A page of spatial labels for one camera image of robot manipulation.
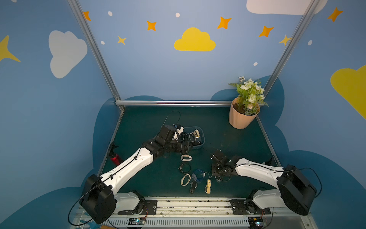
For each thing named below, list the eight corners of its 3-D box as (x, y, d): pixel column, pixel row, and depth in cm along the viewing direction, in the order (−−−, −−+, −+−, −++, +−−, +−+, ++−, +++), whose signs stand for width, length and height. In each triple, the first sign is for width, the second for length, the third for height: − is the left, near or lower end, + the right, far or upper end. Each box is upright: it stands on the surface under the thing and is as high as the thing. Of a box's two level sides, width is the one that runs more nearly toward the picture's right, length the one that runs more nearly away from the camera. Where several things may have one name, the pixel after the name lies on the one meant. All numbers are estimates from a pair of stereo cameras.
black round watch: (178, 169, 88) (178, 168, 86) (182, 163, 91) (182, 161, 89) (186, 175, 86) (187, 174, 84) (191, 168, 89) (191, 166, 87)
